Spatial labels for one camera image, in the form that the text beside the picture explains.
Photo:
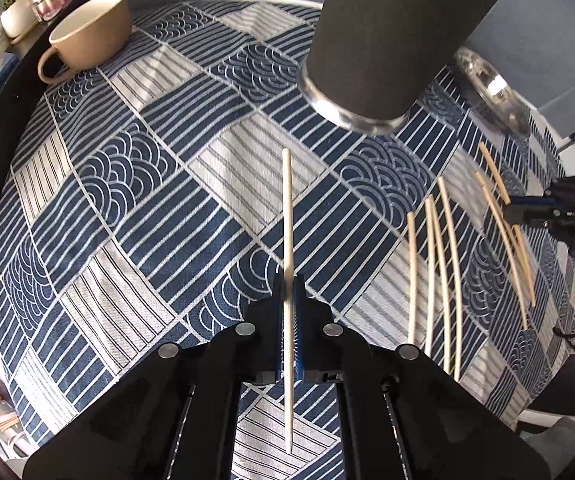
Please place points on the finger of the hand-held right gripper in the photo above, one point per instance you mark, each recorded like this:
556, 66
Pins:
527, 217
530, 203

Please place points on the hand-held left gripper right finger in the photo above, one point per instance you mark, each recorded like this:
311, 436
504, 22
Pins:
300, 335

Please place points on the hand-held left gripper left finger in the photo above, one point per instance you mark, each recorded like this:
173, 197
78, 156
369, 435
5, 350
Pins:
280, 355

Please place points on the tan wooden chopstick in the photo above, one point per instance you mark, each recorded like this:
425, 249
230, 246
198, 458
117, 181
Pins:
497, 179

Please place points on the pale wooden chopstick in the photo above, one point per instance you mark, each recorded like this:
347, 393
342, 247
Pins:
290, 230

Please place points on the bunch of wooden chopsticks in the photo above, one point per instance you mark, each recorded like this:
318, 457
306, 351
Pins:
412, 270

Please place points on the black sleeved steel tumbler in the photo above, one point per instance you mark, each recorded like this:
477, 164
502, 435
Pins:
392, 45

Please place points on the small steel bowl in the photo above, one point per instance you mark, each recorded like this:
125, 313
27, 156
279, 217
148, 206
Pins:
497, 90

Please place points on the blue white patterned tablecloth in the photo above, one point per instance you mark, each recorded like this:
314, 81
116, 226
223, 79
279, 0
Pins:
157, 200

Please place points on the black sideboard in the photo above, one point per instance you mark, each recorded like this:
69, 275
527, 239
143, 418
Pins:
2, 160

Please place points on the beige ceramic mug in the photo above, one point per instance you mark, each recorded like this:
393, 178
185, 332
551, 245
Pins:
92, 30

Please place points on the glass jar with gold lid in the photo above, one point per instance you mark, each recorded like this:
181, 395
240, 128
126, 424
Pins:
59, 2

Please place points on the cactus in white pot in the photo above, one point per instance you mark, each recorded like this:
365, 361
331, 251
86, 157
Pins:
17, 15

